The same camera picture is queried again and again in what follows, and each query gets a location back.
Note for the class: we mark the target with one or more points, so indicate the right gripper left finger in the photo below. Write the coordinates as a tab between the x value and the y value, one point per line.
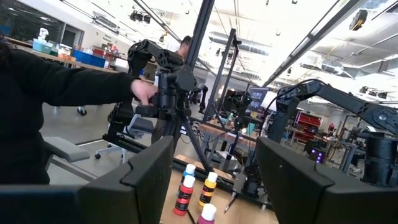
133	193

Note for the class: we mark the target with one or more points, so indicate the long wooden workbench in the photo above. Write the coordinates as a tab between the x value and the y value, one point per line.
62	59

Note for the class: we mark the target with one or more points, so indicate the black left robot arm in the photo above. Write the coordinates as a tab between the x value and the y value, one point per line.
342	99

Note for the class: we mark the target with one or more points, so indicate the teal storage bin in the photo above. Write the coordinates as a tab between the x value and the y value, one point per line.
42	46

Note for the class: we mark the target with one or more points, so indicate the small red paint bottle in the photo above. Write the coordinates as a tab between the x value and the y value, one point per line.
183	199

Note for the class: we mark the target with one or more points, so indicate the wooden table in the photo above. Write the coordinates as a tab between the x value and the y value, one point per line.
217	130

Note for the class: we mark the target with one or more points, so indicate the small orange paint bottle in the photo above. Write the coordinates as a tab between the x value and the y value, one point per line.
207	191

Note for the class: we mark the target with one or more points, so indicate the blue storage bin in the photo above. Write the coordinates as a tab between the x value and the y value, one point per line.
90	59

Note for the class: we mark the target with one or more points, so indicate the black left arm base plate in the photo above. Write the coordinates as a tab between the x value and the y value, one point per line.
248	183

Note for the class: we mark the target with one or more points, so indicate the small blue paint bottle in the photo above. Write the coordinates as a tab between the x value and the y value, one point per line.
190	169

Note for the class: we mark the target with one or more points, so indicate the person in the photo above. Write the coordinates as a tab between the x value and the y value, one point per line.
185	46
46	93

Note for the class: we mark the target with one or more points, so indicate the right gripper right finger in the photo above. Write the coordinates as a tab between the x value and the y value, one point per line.
311	193

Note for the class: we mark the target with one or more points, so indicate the computer monitor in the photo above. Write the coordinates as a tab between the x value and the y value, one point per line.
258	98

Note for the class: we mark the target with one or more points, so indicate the black metal rig post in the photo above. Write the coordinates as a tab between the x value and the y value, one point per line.
228	62

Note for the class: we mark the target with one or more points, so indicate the black ceiling projector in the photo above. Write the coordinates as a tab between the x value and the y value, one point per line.
359	20

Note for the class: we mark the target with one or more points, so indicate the small magenta paint bottle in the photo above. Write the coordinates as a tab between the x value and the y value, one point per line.
208	212

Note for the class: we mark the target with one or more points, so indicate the grey office chair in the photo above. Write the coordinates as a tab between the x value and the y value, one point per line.
141	124
66	151

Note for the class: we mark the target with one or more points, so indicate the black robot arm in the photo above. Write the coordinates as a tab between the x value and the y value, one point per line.
241	104

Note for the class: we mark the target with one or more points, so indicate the person's hand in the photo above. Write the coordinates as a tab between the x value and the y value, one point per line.
143	90

